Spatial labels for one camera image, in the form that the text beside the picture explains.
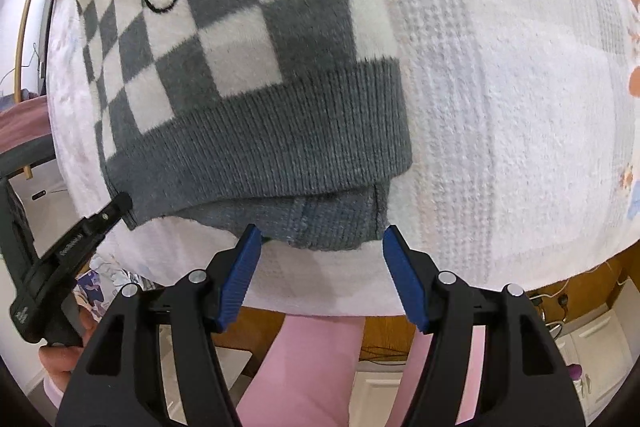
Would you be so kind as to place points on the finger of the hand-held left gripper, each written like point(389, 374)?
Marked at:
point(100, 219)

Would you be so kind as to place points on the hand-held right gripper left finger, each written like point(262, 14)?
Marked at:
point(242, 277)

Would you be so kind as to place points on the maroon cloth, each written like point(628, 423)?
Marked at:
point(20, 127)

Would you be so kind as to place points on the white cabinet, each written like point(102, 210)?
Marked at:
point(600, 347)

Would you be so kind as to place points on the curved wooden rail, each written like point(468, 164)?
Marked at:
point(28, 7)

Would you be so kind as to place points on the pink pants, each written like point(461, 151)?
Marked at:
point(300, 372)

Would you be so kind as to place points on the person's left hand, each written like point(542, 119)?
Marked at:
point(57, 364)

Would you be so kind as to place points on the grey white checkered sweater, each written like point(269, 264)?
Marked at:
point(250, 57)

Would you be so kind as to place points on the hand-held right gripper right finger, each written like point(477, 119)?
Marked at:
point(405, 279)

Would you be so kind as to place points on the figure printed cloth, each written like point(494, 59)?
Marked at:
point(100, 287)

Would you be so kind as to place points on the white appliance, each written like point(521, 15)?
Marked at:
point(45, 202)

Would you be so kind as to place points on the wooden bed frame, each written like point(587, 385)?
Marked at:
point(382, 332)

